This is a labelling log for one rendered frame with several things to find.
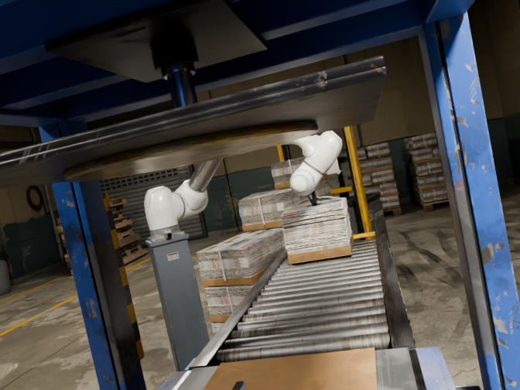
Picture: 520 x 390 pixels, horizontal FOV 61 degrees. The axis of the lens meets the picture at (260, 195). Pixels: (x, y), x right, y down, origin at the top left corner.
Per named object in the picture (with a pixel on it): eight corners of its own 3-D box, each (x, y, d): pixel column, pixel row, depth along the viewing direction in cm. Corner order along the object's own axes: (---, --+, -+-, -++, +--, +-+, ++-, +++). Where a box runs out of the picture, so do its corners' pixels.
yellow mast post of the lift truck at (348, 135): (369, 278, 400) (331, 87, 390) (371, 275, 407) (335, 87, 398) (378, 277, 395) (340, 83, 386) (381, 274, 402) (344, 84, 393)
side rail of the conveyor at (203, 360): (285, 271, 241) (282, 250, 240) (295, 269, 240) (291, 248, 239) (196, 412, 111) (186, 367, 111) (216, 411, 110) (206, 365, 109)
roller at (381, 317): (234, 344, 133) (230, 328, 132) (393, 326, 121) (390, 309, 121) (228, 351, 128) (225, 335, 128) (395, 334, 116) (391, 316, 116)
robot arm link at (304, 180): (308, 200, 188) (326, 175, 186) (302, 201, 173) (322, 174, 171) (288, 186, 190) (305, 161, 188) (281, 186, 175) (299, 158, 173)
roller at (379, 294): (249, 320, 152) (247, 306, 151) (389, 302, 140) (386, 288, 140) (246, 326, 147) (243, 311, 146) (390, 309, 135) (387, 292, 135)
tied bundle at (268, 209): (242, 232, 324) (236, 202, 322) (261, 224, 349) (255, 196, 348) (288, 226, 305) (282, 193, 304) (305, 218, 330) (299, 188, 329)
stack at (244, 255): (221, 378, 280) (193, 252, 276) (299, 310, 380) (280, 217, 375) (273, 383, 260) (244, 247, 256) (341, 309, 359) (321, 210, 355)
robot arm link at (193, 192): (161, 206, 251) (189, 199, 268) (177, 226, 245) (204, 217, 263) (219, 94, 211) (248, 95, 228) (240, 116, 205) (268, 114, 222)
